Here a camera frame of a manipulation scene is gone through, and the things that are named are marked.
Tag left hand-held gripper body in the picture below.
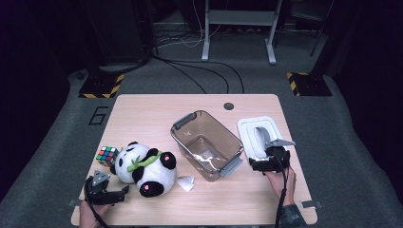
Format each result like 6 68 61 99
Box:
84 170 112 206

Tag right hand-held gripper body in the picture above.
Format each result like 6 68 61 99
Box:
265 138 297 174

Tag white lid with grey handle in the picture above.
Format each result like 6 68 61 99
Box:
237 115 288 161

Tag panda plush toy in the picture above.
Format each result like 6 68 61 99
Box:
109 141 178 199

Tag colourful puzzle cube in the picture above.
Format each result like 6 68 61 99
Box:
95 145 120 168

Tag brown translucent storage box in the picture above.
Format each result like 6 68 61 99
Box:
170 109 245 182

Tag person's left hand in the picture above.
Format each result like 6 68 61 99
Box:
78 199 112 228

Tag person's right hand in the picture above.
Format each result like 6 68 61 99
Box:
265 166 298 207

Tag white paper hang tag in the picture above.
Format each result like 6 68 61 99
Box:
175 175 196 193

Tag black stand base striped edge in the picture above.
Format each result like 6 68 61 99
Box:
286 71 333 97
78 73 125 99

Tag dark metal stand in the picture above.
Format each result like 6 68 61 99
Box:
286 0 336 58

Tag left hand-held gripper black cable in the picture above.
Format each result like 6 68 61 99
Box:
84 183 110 228

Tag hand-held gripper black cable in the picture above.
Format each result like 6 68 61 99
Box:
274 151 290 228
84 183 110 228

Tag right hand-held gripper black cable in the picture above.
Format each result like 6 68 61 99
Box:
274 151 290 228

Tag black floor cable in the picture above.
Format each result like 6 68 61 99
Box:
164 61 207 95
164 60 230 94
151 55 245 95

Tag white floor cables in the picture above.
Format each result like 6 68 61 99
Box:
156 0 222 49

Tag white metal frame stand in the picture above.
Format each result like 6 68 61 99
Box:
201 0 284 66

